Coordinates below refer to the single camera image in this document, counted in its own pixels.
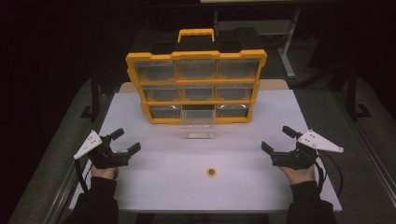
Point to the person's left hand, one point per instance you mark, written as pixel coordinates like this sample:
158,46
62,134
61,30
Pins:
104,172

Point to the beige wooden board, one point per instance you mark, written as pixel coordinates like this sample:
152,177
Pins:
274,84

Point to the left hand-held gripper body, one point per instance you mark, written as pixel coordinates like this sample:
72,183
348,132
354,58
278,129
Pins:
106,157

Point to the aluminium frame rail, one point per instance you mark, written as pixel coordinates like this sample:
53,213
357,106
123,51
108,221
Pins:
370,146
67,183

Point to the clear plastic drawer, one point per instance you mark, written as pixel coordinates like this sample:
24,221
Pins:
197,126

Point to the black metal stand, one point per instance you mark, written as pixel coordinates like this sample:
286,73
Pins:
352,93
95,99

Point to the white desk frame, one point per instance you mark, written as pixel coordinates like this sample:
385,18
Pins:
288,43

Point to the yellow black organizer case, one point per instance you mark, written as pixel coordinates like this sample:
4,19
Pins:
196,81

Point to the grid of clear organizer bins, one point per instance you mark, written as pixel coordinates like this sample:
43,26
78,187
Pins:
155,70

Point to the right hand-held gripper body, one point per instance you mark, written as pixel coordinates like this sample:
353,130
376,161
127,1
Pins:
295,157

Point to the person's right hand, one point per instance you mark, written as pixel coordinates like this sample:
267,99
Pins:
297,175

